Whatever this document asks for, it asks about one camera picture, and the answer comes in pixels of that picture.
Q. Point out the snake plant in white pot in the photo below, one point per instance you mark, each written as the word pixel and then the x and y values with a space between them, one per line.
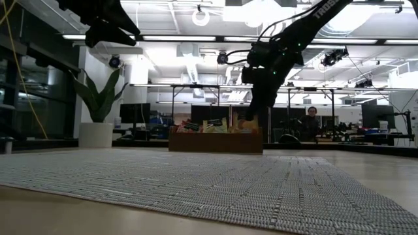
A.
pixel 95 134

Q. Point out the long LED light bar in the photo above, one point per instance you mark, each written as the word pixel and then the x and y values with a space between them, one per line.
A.
pixel 179 38

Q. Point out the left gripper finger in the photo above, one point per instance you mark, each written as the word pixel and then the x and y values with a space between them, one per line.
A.
pixel 122 21
pixel 106 36

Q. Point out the wooden three-compartment box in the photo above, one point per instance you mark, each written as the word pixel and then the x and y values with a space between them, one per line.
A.
pixel 215 143

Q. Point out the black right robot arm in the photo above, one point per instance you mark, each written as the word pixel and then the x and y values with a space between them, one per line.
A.
pixel 313 19

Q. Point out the white cup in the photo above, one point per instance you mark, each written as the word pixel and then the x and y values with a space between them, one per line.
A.
pixel 383 125

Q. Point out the black hanging camera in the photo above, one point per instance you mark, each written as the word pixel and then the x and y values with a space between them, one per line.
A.
pixel 114 61
pixel 222 58

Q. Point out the black ceiling spotlights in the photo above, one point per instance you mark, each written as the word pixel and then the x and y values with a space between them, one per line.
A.
pixel 333 58

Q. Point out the red tea bag packet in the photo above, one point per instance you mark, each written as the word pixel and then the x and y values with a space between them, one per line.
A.
pixel 187 126

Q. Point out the black computer monitor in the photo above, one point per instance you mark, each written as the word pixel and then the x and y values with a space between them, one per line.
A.
pixel 375 115
pixel 135 113

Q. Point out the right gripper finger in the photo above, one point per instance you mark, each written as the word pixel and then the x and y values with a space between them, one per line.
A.
pixel 267 98
pixel 254 102

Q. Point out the black office partition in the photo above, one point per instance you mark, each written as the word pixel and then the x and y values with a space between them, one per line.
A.
pixel 212 114

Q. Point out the person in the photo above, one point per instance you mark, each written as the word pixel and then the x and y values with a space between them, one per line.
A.
pixel 310 122

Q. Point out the grey woven placemat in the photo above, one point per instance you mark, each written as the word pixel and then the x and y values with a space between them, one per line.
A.
pixel 196 182

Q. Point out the white cylinder foot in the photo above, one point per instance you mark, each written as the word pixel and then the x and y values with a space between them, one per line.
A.
pixel 8 145

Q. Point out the orange mango tea packet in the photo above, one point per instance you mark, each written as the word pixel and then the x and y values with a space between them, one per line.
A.
pixel 245 125

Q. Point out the black metal rack frame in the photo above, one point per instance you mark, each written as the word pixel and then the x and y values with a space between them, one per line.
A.
pixel 310 88
pixel 196 85

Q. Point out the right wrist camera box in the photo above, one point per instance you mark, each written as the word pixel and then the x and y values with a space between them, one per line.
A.
pixel 247 75

